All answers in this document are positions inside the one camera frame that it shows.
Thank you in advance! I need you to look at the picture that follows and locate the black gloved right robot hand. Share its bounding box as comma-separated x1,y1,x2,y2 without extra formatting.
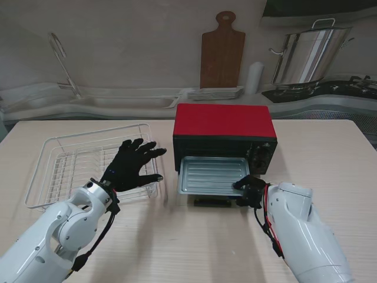
232,174,267,208

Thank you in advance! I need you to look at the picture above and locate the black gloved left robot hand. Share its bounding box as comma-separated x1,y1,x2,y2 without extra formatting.
101,138,167,192

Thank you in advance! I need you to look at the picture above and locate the ribbed grey metal baking tray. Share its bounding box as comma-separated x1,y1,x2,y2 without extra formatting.
177,156,251,197

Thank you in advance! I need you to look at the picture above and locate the red black toaster oven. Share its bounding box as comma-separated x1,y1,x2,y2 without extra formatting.
172,103,279,176

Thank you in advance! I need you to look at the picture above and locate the printed kitchen backdrop banner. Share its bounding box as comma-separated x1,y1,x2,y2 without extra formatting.
0,0,377,122

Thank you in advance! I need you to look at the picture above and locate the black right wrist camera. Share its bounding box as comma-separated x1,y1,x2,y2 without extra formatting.
247,191,263,209

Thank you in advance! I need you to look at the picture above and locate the red black right arm cable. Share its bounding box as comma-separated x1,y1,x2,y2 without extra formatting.
254,184,285,259

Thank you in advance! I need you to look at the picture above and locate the red black arm cable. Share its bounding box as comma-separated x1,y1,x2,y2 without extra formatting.
72,191,120,272
254,184,285,259

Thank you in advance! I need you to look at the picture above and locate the white wire dish rack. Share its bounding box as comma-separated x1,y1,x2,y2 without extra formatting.
25,123,160,212

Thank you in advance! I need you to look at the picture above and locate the red black left arm cable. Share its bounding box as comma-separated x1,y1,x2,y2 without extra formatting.
72,191,120,272

